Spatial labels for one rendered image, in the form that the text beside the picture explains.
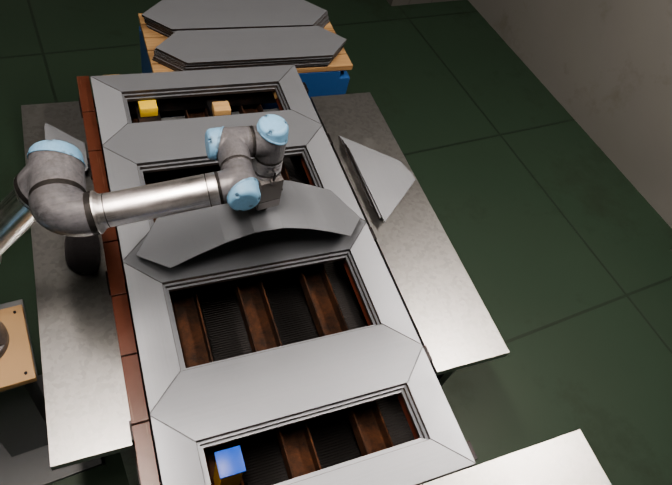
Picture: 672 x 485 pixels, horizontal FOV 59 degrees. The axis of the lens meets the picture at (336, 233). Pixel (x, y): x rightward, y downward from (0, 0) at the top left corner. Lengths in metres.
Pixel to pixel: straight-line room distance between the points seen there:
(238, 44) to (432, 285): 1.20
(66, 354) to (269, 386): 0.58
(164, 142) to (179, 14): 0.71
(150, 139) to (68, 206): 0.73
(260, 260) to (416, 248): 0.56
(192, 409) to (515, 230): 2.24
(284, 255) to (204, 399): 0.49
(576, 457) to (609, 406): 1.51
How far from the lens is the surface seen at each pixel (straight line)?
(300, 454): 1.69
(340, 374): 1.60
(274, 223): 1.61
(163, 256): 1.66
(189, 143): 2.02
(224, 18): 2.56
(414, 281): 1.93
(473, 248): 3.13
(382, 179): 2.11
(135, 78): 2.25
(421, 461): 1.58
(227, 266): 1.72
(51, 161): 1.42
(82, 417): 1.73
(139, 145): 2.01
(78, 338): 1.82
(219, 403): 1.53
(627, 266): 3.56
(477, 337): 1.91
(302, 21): 2.63
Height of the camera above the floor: 2.28
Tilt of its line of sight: 51 degrees down
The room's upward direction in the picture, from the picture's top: 19 degrees clockwise
